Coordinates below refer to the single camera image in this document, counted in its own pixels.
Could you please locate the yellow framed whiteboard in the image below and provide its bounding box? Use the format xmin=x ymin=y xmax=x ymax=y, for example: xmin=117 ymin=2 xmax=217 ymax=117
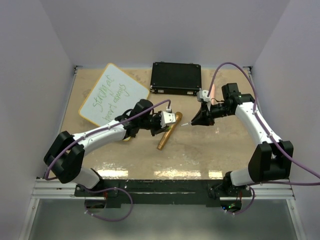
xmin=78 ymin=63 xmax=150 ymax=127

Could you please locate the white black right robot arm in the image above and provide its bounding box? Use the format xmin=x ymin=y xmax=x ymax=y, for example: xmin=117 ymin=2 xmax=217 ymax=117
xmin=190 ymin=83 xmax=294 ymax=197

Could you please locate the pink small object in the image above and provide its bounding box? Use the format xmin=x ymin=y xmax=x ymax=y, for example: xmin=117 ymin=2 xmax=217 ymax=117
xmin=209 ymin=84 xmax=215 ymax=105

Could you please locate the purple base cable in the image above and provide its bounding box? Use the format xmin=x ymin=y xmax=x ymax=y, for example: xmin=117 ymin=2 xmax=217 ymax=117
xmin=223 ymin=187 xmax=256 ymax=216
xmin=84 ymin=187 xmax=133 ymax=222

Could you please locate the black hard case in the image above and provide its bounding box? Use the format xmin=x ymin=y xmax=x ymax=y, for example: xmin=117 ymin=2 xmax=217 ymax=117
xmin=149 ymin=61 xmax=202 ymax=96

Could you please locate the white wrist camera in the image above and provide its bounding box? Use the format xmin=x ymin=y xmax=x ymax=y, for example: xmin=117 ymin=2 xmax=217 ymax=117
xmin=160 ymin=111 xmax=176 ymax=128
xmin=196 ymin=89 xmax=211 ymax=103

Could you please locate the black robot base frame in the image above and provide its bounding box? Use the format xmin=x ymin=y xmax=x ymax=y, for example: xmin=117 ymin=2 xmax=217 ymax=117
xmin=74 ymin=179 xmax=252 ymax=208

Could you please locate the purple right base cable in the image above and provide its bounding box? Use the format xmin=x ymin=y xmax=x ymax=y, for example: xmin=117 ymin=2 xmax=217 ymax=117
xmin=223 ymin=187 xmax=256 ymax=216

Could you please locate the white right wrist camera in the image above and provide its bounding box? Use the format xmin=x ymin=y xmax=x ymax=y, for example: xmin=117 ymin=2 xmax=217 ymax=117
xmin=196 ymin=89 xmax=211 ymax=103

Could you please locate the gold microphone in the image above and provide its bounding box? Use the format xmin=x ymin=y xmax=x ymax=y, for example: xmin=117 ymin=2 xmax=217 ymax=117
xmin=157 ymin=111 xmax=183 ymax=151

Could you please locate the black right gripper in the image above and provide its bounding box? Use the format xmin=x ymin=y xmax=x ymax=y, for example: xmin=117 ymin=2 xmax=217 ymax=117
xmin=191 ymin=101 xmax=233 ymax=126

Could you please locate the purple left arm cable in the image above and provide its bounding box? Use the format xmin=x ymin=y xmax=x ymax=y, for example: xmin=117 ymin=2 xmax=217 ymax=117
xmin=44 ymin=99 xmax=173 ymax=181

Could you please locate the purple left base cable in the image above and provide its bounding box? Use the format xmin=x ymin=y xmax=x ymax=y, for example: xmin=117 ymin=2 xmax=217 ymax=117
xmin=84 ymin=187 xmax=133 ymax=222

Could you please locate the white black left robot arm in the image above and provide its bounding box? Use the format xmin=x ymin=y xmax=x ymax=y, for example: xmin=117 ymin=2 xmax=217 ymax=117
xmin=43 ymin=99 xmax=176 ymax=196

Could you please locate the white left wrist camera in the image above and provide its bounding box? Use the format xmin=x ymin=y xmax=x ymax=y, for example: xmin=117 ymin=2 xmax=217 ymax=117
xmin=160 ymin=111 xmax=176 ymax=128

